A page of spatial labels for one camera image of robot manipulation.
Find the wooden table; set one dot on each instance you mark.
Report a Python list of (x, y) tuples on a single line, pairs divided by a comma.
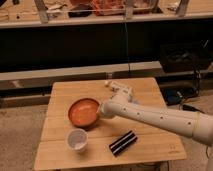
[(53, 152)]

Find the white plastic cup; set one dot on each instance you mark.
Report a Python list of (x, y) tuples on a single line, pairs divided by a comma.
[(77, 140)]

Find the black white striped box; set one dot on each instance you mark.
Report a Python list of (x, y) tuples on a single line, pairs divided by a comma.
[(122, 143)]

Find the orange ceramic bowl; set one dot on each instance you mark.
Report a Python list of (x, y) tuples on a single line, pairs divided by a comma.
[(83, 112)]

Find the black power adapter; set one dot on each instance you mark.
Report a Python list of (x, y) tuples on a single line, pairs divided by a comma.
[(189, 108)]

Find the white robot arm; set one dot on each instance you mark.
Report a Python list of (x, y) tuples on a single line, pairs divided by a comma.
[(194, 125)]

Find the black box on floor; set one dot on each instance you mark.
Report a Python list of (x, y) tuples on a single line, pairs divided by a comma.
[(184, 57)]

